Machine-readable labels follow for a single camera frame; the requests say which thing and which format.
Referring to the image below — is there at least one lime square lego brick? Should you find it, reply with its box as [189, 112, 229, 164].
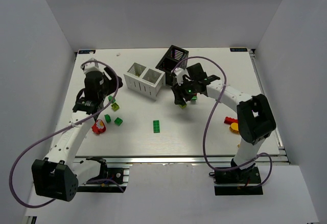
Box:
[111, 103, 120, 111]

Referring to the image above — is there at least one red flower lego piece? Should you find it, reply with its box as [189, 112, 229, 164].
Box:
[91, 119, 106, 135]

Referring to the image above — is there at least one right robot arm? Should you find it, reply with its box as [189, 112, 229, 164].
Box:
[171, 63, 276, 171]

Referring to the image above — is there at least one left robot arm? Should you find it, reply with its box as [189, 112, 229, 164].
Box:
[32, 58, 123, 202]

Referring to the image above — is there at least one red and green lego stack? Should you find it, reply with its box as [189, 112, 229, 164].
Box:
[190, 95, 198, 104]

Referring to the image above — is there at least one green sloped lego brick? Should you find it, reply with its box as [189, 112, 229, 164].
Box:
[108, 95, 115, 104]

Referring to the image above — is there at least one green 2x4 lego plate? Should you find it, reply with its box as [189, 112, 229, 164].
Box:
[153, 120, 160, 133]

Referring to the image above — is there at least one white two-compartment container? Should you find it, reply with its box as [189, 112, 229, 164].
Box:
[124, 63, 166, 100]

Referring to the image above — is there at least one small green lego brick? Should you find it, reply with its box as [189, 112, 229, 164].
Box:
[104, 114, 111, 123]

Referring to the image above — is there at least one black two-compartment container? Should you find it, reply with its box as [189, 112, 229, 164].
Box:
[155, 45, 189, 86]

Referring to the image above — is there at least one blue corner label left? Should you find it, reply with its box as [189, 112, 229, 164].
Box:
[78, 49, 96, 55]

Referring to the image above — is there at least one blue corner label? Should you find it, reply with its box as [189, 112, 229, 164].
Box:
[78, 49, 96, 55]
[230, 47, 248, 52]

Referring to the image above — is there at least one green 2x2 lego brick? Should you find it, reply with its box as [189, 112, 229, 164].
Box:
[114, 117, 123, 126]

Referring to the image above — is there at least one red 2x4 lego brick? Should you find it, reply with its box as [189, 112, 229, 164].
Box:
[224, 117, 238, 125]

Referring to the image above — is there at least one blue corner label right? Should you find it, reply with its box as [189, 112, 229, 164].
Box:
[230, 47, 248, 52]

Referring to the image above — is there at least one yellow oval lego piece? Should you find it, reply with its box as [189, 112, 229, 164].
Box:
[229, 122, 239, 134]

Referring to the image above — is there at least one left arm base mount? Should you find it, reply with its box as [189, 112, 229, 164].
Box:
[73, 157, 128, 193]

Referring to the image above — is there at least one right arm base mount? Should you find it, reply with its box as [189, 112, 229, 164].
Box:
[208, 166, 263, 196]

